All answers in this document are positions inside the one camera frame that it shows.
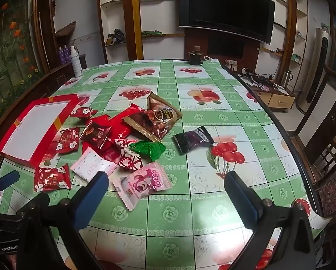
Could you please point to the low wooden television cabinet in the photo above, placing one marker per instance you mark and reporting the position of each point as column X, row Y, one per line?
column 274, row 97

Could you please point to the wooden wall shelf unit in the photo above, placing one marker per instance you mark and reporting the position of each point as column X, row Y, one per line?
column 131, row 19

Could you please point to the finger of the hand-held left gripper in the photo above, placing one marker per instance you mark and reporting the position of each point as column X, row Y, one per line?
column 6, row 180

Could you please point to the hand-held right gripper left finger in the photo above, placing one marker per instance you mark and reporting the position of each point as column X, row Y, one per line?
column 93, row 194

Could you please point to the red cardboard box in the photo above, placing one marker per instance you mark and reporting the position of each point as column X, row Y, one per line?
column 36, row 129

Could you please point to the white plastic bag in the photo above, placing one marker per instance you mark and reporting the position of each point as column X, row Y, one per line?
column 208, row 58

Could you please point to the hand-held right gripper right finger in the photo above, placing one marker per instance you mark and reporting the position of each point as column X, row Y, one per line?
column 242, row 199

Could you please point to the steel electric kettle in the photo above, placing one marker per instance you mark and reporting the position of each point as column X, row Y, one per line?
column 286, row 77

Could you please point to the purple spray can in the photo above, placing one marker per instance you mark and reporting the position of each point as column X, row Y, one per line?
column 67, row 54
column 61, row 54

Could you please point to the green snack packet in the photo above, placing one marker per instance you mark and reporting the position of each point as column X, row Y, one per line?
column 148, row 149

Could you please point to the small black jar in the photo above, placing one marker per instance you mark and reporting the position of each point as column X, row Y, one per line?
column 194, row 57

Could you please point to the black purple snack packet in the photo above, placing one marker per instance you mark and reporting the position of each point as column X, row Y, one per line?
column 193, row 139

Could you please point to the red flower snack packet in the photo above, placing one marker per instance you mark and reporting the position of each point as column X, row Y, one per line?
column 83, row 112
column 52, row 178
column 68, row 140

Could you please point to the dark wooden chair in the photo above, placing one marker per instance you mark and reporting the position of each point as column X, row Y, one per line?
column 325, row 135

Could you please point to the pink bear snack packet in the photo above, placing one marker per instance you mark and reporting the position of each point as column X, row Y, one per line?
column 141, row 184

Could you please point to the white pink snack packet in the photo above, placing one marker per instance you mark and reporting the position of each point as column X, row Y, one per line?
column 92, row 167

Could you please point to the dark red gold-edged packet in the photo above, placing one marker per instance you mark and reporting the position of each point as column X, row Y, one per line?
column 96, row 133

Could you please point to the red white patterned packet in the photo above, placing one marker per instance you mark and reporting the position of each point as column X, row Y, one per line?
column 128, row 157

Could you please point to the black bag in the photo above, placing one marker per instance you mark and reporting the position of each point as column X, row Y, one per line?
column 116, row 36

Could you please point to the dark wooden sideboard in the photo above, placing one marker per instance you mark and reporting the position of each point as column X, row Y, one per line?
column 24, row 90

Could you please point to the white spray bottle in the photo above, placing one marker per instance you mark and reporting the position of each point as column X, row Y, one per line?
column 76, row 62

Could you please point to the flat green object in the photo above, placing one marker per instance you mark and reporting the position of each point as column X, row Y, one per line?
column 151, row 32

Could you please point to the black flat television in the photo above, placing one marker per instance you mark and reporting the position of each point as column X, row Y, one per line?
column 227, row 11

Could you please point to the green checkered fruit tablecloth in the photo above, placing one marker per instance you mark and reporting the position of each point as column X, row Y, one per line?
column 213, row 104

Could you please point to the brown candy wrapper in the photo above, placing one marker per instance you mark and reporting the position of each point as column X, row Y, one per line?
column 147, row 123

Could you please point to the standing air conditioner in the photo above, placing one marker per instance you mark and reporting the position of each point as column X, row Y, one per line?
column 317, row 67

